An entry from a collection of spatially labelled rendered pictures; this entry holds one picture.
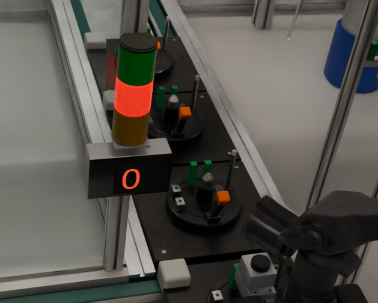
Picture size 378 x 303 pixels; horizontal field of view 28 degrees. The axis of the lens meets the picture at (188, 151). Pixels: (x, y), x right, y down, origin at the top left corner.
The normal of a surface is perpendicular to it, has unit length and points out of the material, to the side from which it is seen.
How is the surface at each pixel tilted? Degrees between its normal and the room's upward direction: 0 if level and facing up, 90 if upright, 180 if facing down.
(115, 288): 0
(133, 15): 90
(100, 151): 0
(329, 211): 29
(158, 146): 0
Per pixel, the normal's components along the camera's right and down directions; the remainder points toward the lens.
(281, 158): 0.12, -0.78
